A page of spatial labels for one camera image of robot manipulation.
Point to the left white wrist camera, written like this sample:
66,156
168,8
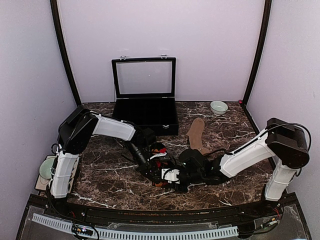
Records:
158,155

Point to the white slotted cable duct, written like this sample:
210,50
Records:
118,231

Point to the green circuit board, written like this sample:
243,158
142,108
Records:
81,231

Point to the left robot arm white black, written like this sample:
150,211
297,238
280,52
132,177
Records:
75,133

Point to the pale green bowl on mat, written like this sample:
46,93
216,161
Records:
45,168

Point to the left black frame post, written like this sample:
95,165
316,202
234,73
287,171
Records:
63,51

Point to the black front rail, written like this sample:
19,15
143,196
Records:
237,214

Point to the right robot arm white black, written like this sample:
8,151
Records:
289,142

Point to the pale green bowl at back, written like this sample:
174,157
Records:
218,107

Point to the black display case glass lid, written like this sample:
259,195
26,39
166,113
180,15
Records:
145,93

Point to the argyle red orange black sock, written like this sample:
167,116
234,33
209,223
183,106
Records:
159,163

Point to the black frame post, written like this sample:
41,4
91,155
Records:
63,51
259,51

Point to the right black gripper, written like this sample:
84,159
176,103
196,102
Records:
182,189

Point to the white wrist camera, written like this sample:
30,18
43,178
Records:
158,155
170,175

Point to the right black frame post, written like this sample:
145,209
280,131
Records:
259,51

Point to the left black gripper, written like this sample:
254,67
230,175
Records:
150,167

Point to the tan brown sock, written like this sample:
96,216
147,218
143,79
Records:
195,136

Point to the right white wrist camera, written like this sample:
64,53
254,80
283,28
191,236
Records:
170,175

